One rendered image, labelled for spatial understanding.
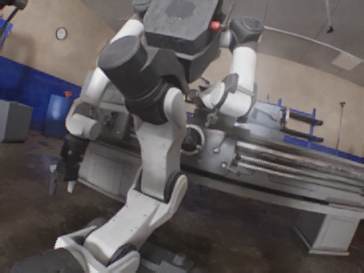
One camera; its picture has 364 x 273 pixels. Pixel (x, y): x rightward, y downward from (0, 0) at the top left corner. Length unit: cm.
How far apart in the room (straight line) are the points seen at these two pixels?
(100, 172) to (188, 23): 155
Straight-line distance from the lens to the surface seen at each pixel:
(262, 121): 161
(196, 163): 131
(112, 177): 174
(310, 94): 539
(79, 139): 65
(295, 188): 160
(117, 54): 42
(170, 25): 56
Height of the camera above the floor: 71
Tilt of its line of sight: level
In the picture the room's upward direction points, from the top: 14 degrees clockwise
